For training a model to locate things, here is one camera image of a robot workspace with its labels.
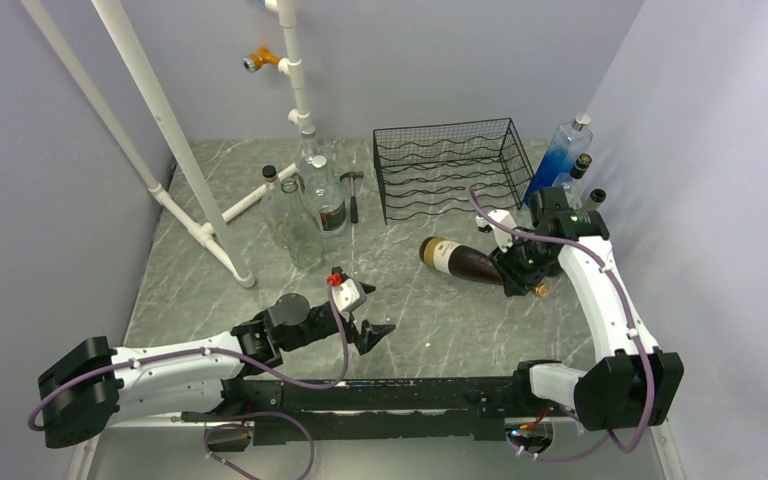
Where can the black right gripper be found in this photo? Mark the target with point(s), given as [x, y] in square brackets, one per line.
[516, 281]

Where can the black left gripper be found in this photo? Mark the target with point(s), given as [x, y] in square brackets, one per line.
[370, 333]

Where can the brown bottle gold foil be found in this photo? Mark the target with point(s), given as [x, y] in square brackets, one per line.
[467, 263]

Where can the dark green wine bottle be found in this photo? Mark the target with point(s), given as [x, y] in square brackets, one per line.
[594, 200]

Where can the clear bottle black gold cap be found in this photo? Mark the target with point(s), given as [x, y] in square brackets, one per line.
[570, 182]

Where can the clear bottle black gold label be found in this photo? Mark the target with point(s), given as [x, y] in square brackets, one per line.
[302, 236]

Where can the clear glass bottle silver cap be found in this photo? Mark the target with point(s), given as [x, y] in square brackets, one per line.
[325, 197]

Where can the blue square glass bottle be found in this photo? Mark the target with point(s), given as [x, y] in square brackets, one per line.
[570, 140]

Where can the clear bottle red black label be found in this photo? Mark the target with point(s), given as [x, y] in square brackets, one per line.
[272, 205]

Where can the clear round glass bottle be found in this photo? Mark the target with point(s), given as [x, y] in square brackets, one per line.
[308, 150]

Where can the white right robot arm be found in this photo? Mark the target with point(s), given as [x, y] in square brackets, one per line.
[633, 381]

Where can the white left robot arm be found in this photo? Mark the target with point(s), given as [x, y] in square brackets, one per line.
[96, 385]

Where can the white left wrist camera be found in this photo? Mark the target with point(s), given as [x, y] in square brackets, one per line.
[344, 302]

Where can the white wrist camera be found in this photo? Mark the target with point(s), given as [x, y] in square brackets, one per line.
[502, 222]
[344, 302]

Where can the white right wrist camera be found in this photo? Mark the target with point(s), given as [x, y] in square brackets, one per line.
[502, 222]

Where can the small black handled hammer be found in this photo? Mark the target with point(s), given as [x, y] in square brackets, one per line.
[352, 177]

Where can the black wire wine rack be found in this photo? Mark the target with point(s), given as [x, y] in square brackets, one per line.
[428, 170]

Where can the white pvc pipe frame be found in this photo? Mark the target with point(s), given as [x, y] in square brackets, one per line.
[214, 235]

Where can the aluminium extrusion rail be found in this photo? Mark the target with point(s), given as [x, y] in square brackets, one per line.
[165, 447]

